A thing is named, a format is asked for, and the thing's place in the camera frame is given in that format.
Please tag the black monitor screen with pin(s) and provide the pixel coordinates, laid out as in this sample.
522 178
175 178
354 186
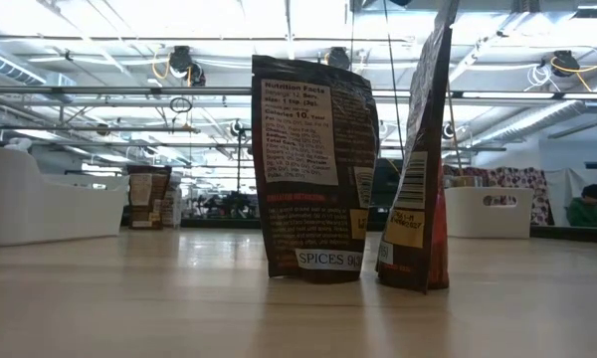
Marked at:
385 184

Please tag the white-lidded glass spice jar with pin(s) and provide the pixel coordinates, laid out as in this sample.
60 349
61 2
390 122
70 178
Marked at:
175 204

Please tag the white plastic storage bin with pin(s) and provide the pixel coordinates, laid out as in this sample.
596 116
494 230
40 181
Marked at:
477 219
40 209

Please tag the floral patterned cloth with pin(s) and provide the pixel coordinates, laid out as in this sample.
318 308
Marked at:
522 179

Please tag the white cloth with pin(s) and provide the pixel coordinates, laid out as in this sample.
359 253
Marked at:
559 199

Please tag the metal ceiling rail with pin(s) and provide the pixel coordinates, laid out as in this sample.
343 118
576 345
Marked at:
104 90

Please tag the silver air duct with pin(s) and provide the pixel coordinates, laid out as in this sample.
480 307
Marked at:
527 121
10 67

